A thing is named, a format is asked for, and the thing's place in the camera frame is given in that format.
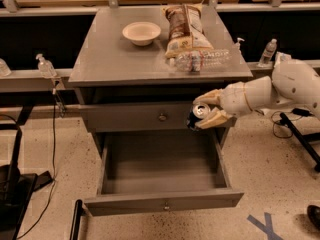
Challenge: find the blue pepsi can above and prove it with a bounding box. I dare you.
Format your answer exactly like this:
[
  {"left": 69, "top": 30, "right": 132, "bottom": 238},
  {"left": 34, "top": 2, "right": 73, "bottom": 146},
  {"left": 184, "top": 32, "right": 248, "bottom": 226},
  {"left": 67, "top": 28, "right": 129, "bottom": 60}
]
[{"left": 187, "top": 102, "right": 211, "bottom": 131}]

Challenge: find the black stand leg right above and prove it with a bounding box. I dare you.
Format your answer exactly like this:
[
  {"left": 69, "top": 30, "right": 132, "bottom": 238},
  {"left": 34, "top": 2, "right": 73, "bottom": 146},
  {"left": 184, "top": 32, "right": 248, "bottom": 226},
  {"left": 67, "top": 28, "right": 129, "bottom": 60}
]
[{"left": 280, "top": 112, "right": 320, "bottom": 172}]

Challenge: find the left hand sanitizer bottle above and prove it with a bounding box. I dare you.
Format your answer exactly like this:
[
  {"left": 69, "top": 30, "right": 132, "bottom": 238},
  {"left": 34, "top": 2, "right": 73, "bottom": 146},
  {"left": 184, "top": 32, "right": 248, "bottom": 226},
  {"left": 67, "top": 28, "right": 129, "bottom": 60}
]
[{"left": 36, "top": 54, "right": 57, "bottom": 79}]

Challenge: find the black cable on floor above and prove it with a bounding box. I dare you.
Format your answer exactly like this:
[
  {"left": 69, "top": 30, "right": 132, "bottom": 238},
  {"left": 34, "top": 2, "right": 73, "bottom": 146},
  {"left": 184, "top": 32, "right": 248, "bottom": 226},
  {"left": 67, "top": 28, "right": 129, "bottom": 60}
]
[{"left": 16, "top": 80, "right": 66, "bottom": 240}]

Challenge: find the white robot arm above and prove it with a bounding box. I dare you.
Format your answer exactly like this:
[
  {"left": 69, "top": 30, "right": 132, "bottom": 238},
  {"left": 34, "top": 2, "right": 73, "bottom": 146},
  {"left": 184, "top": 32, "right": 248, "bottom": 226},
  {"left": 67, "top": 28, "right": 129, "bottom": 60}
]
[{"left": 193, "top": 59, "right": 320, "bottom": 129}]

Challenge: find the black bar at bottom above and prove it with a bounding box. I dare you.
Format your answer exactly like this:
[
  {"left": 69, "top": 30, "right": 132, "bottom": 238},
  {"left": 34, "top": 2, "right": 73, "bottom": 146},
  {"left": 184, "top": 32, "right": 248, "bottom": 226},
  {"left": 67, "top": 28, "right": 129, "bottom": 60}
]
[{"left": 69, "top": 199, "right": 83, "bottom": 240}]

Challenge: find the clear plastic water bottle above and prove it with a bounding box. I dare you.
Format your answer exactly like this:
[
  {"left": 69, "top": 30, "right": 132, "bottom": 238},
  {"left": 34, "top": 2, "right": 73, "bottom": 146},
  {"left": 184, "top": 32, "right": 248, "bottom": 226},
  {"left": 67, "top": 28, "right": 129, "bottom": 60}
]
[{"left": 169, "top": 49, "right": 231, "bottom": 72}]

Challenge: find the brown chip bag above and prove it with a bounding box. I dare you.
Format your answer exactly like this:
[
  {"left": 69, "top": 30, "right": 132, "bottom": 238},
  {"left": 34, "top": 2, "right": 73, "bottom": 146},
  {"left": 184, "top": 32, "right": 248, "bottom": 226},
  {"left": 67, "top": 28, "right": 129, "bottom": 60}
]
[{"left": 163, "top": 4, "right": 214, "bottom": 58}]

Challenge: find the open grey middle drawer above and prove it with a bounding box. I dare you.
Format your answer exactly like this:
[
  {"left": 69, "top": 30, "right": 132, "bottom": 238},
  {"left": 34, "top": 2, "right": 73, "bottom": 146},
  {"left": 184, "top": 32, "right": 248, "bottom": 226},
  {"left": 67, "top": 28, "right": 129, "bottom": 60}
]
[{"left": 85, "top": 130, "right": 243, "bottom": 216}]

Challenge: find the upright water bottle on rail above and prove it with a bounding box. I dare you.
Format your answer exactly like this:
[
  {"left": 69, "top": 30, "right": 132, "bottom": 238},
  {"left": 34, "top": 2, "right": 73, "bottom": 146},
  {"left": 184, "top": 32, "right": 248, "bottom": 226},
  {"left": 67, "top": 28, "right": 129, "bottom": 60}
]
[{"left": 258, "top": 39, "right": 277, "bottom": 67}]

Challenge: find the grey drawer cabinet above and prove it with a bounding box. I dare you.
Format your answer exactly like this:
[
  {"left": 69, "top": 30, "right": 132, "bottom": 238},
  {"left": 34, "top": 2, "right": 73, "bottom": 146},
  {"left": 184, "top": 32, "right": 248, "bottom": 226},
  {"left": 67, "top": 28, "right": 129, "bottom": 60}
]
[{"left": 69, "top": 6, "right": 252, "bottom": 150}]

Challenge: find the white ceramic bowl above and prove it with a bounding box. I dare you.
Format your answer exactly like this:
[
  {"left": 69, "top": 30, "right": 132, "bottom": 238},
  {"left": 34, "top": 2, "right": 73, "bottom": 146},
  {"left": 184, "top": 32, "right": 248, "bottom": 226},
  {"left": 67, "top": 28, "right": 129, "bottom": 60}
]
[{"left": 122, "top": 22, "right": 161, "bottom": 46}]

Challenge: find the black shoe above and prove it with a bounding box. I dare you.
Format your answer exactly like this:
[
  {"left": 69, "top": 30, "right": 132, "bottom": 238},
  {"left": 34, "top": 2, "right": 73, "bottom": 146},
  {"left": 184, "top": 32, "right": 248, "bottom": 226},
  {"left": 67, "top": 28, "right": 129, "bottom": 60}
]
[{"left": 307, "top": 205, "right": 320, "bottom": 230}]

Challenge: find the black stand base left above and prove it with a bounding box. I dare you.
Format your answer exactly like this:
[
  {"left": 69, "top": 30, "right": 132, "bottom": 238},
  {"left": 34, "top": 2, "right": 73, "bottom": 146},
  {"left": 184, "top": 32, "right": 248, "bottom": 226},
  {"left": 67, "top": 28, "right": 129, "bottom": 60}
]
[{"left": 0, "top": 115, "right": 54, "bottom": 240}]

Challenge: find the small sanitizer bottle behind cabinet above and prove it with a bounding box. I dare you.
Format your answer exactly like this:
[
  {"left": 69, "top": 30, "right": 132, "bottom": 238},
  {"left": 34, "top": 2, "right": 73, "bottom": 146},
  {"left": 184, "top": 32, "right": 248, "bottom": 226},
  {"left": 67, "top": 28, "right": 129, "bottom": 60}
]
[{"left": 234, "top": 37, "right": 245, "bottom": 53}]

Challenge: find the closed grey top drawer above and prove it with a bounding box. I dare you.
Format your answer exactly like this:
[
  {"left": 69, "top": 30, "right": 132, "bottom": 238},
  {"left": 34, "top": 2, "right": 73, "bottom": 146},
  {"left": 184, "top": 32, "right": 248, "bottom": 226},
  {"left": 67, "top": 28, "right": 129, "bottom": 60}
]
[{"left": 79, "top": 99, "right": 244, "bottom": 134}]

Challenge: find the white paper packet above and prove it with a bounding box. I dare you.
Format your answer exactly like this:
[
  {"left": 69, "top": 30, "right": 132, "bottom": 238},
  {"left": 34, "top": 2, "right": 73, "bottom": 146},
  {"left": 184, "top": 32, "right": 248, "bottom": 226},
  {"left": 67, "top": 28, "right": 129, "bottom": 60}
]
[{"left": 274, "top": 52, "right": 292, "bottom": 66}]

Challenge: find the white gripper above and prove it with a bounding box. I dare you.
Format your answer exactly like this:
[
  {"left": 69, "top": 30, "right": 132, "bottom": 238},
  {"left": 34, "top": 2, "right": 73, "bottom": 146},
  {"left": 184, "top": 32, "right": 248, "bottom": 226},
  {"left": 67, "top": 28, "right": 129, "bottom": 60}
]
[{"left": 193, "top": 82, "right": 252, "bottom": 129}]

